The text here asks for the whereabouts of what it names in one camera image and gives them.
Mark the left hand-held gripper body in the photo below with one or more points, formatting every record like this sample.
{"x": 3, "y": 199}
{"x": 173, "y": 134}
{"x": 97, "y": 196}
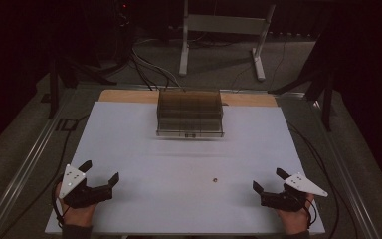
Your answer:
{"x": 89, "y": 195}

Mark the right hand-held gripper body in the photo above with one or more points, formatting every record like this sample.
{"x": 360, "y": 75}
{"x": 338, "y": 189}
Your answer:
{"x": 283, "y": 200}

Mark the clear plastic drawer box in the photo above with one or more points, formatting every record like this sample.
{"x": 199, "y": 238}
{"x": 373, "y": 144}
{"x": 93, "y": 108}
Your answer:
{"x": 189, "y": 114}

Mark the person's left hand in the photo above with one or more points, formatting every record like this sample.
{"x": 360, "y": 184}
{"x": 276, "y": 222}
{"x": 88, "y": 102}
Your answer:
{"x": 79, "y": 215}

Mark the person's right hand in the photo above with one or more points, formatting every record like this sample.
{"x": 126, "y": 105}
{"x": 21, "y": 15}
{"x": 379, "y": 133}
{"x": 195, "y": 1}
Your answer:
{"x": 295, "y": 221}

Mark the white table mat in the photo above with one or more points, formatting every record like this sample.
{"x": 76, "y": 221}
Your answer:
{"x": 179, "y": 166}

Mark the black tripod stand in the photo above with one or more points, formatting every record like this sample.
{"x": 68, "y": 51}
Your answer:
{"x": 54, "y": 76}
{"x": 325, "y": 89}

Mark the white metal stand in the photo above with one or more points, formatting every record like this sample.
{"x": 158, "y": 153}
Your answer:
{"x": 224, "y": 25}

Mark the aluminium rail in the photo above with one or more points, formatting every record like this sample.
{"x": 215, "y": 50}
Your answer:
{"x": 348, "y": 176}
{"x": 23, "y": 169}

